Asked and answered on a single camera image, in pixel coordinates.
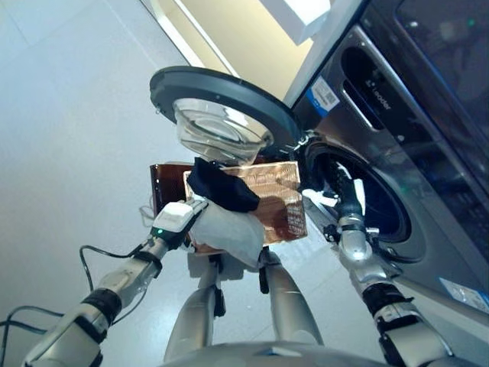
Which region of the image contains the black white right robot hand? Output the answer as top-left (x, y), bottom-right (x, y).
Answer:
top-left (301, 160), bottom-right (368, 222)

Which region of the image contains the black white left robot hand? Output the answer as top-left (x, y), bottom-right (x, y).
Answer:
top-left (151, 198), bottom-right (209, 250)

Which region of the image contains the light grey garment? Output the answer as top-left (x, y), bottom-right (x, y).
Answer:
top-left (189, 198), bottom-right (266, 268)

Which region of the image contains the black garment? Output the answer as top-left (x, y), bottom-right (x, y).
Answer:
top-left (186, 156), bottom-right (261, 213)

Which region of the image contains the dark grey washing machine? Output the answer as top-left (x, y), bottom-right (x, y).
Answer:
top-left (284, 24), bottom-right (489, 367)

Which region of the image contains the brown wicker laundry basket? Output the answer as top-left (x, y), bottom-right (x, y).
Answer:
top-left (183, 160), bottom-right (309, 254)

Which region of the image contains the blue white label sticker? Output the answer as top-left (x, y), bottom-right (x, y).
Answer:
top-left (309, 76), bottom-right (341, 116)

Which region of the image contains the round glass washer door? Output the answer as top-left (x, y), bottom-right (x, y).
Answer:
top-left (148, 65), bottom-right (307, 167)

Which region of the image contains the white energy label sticker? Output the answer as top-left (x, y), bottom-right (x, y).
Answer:
top-left (439, 277), bottom-right (489, 315)

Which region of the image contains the grey robot torso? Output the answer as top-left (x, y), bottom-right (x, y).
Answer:
top-left (160, 341), bottom-right (387, 367)

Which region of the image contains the white counter cabinet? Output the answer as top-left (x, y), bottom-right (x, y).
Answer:
top-left (141, 0), bottom-right (334, 105)

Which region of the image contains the thin grey floor cable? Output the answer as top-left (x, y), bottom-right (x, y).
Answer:
top-left (138, 201), bottom-right (158, 231)

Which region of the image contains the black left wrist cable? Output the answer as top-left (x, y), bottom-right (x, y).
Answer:
top-left (0, 244), bottom-right (154, 360)

